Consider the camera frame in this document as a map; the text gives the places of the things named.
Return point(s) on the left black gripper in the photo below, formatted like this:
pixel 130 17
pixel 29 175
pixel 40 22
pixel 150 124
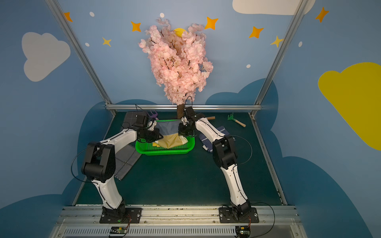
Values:
pixel 153 135

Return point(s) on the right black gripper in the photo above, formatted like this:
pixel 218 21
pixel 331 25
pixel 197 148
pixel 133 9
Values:
pixel 184 129

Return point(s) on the green plastic basket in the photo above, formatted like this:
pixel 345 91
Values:
pixel 148 149

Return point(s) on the light grey checked pillowcase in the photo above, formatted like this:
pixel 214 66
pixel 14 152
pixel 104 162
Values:
pixel 125 160

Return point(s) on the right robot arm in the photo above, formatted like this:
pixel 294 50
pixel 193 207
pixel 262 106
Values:
pixel 224 155

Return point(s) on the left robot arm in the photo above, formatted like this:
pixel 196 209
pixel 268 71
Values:
pixel 99 163

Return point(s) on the dark grey checked pillowcase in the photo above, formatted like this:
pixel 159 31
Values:
pixel 135 120

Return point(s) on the purple toy garden fork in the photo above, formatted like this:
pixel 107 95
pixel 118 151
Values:
pixel 153 114

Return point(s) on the green toy rake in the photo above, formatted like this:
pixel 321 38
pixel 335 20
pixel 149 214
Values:
pixel 232 118

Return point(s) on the pink blossom artificial tree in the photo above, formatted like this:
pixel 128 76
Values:
pixel 178 61

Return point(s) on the left circuit board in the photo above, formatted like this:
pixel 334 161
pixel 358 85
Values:
pixel 118 231

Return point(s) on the circuit board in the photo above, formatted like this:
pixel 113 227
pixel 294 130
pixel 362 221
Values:
pixel 242 232
pixel 118 231

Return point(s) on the right circuit board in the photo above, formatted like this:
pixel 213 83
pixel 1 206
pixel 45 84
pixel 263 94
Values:
pixel 242 232

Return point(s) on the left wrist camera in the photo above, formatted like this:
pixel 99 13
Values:
pixel 151 125

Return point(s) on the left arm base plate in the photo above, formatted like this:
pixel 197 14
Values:
pixel 121 216

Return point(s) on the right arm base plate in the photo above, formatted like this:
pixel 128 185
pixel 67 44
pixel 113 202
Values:
pixel 228 215

